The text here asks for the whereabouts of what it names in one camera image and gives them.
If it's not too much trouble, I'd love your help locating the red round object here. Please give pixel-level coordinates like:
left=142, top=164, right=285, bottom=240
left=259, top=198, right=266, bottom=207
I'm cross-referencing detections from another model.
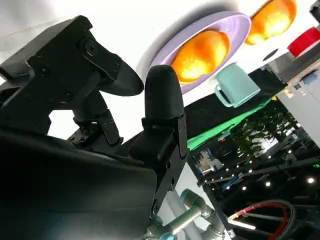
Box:
left=286, top=26, right=320, bottom=59

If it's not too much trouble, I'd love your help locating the pale green mug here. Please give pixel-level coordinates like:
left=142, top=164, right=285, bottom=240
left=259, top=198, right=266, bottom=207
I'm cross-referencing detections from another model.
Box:
left=214, top=62, right=262, bottom=109

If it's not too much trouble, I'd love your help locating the green leafy plant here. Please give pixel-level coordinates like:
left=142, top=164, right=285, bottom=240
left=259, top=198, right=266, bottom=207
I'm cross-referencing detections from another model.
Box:
left=231, top=99, right=299, bottom=164

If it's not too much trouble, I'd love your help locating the black round table grommet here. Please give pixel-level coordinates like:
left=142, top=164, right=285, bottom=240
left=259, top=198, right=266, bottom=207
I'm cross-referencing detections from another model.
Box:
left=262, top=49, right=279, bottom=62

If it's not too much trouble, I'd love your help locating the grey cabinet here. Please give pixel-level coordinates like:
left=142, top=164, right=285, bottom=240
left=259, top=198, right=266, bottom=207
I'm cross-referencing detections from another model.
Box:
left=265, top=53, right=320, bottom=138

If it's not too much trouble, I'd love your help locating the lilac plate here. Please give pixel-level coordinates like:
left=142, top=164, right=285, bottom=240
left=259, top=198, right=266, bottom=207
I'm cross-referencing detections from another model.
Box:
left=149, top=10, right=252, bottom=96

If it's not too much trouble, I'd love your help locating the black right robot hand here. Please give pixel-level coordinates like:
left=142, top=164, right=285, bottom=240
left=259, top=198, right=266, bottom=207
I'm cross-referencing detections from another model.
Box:
left=0, top=14, right=189, bottom=240

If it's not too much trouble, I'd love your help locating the green cloth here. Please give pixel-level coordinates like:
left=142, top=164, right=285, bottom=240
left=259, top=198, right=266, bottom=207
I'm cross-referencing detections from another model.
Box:
left=186, top=99, right=276, bottom=152

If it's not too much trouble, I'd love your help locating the orange white toy bread roll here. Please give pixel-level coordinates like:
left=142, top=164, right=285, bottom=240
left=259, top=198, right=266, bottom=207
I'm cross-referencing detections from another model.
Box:
left=244, top=0, right=298, bottom=46
left=170, top=30, right=231, bottom=85

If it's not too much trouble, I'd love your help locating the red hose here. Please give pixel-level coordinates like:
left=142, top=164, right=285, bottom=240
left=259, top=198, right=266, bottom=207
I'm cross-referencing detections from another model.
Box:
left=228, top=200, right=293, bottom=240

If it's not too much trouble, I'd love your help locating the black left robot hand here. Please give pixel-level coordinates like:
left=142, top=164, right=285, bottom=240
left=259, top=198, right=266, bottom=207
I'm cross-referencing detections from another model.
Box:
left=309, top=0, right=320, bottom=20

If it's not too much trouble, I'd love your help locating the black cloth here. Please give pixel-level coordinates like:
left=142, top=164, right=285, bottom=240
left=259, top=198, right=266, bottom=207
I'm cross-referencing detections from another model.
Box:
left=183, top=66, right=289, bottom=139

